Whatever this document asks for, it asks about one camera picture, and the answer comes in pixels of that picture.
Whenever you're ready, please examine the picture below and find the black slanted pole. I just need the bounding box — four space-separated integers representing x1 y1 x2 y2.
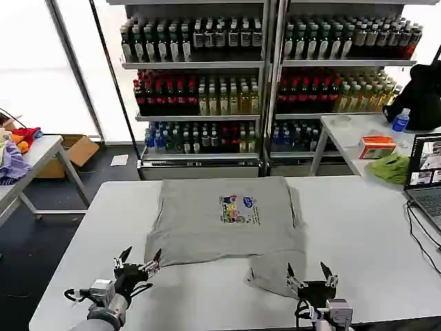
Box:
88 0 143 181

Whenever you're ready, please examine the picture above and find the green cloth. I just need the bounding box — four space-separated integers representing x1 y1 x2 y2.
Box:
368 152 411 185

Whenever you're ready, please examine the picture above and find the orange carton box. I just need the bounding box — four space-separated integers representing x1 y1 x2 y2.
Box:
358 134 398 160

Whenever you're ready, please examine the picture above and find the purple cloth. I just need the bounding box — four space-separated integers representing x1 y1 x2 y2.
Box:
0 139 33 180

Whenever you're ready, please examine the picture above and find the grey laptop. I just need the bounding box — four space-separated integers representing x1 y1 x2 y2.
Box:
403 132 441 232

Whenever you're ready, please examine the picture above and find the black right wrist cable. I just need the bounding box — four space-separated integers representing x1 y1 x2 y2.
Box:
294 299 314 328

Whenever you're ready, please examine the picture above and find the black laptop cable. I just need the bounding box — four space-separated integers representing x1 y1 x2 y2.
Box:
406 200 441 277

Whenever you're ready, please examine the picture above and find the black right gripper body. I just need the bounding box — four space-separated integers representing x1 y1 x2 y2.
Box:
296 280 337 309

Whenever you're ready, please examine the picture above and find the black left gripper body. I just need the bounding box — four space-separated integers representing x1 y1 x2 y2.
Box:
113 263 154 306

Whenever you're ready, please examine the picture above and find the pale yellow cloth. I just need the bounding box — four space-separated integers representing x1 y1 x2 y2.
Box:
0 127 14 156

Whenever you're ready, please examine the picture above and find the person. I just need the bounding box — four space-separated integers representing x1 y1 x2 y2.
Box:
381 60 441 132

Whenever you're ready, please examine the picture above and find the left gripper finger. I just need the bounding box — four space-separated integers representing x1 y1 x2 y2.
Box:
139 248 163 278
113 245 134 270

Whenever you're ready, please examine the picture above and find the grey side table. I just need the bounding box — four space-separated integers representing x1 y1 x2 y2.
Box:
0 134 91 225

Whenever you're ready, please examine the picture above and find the blue-label water bottle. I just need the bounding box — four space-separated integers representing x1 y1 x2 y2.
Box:
391 108 412 146

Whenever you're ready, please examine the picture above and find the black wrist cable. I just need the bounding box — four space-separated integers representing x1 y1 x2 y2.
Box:
294 299 314 328
63 288 93 305

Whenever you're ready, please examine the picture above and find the white desk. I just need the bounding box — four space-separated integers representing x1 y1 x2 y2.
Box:
309 113 441 183

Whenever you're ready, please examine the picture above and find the shelf with bottles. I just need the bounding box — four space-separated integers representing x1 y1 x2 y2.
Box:
119 0 274 179
270 0 423 177

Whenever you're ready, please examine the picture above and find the grey printed t-shirt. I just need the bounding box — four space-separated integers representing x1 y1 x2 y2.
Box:
143 176 308 301

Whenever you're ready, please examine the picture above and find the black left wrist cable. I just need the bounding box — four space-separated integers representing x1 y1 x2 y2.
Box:
63 288 93 305

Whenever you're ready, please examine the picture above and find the orange cloth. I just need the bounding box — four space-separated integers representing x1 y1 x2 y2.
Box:
12 134 31 154

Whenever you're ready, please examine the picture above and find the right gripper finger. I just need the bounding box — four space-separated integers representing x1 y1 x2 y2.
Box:
286 262 308 290
319 261 340 288

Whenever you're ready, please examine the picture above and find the red cloth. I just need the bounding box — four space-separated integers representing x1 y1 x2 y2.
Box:
12 126 42 141

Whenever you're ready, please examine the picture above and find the cardboard box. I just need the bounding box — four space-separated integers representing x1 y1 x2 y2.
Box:
35 134 101 179

